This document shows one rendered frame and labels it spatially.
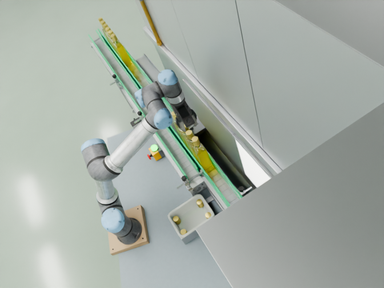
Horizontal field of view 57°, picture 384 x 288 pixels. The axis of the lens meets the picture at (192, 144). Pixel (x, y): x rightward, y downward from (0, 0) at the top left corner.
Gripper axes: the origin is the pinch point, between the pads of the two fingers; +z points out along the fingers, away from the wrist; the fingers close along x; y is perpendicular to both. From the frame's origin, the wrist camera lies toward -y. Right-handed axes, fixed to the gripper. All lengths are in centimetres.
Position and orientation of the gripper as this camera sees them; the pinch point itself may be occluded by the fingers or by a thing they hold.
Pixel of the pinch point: (190, 128)
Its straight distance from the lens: 174.1
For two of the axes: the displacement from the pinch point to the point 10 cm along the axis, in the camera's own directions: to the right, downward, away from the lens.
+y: -4.0, -6.8, 6.2
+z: 2.6, 5.6, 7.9
